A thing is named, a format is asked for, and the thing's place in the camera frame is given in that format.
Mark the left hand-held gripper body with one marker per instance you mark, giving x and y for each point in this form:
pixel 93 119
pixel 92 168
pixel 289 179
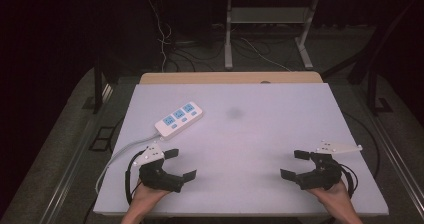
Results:
pixel 156 177

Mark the black metal stand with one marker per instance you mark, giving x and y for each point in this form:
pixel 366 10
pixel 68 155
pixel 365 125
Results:
pixel 372 90

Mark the aluminium floor rail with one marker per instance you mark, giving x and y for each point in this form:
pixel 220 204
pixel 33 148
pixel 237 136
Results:
pixel 71 170
pixel 396 160

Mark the wooden table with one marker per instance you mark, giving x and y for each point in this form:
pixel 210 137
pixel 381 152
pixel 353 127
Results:
pixel 216 78

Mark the black floor frame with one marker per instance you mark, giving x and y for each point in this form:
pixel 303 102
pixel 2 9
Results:
pixel 100 148

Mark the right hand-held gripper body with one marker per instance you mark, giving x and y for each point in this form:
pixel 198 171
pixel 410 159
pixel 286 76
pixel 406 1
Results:
pixel 321 177

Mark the person's right hand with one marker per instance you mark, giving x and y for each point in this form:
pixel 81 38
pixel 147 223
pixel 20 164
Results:
pixel 335 197

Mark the white power strip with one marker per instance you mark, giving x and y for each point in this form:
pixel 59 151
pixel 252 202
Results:
pixel 179 120

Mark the grey metal stand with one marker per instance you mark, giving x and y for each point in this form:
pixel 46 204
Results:
pixel 228 50

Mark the person's left hand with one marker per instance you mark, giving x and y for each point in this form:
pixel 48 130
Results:
pixel 145 195

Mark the white table mat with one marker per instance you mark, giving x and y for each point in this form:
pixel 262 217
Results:
pixel 240 150

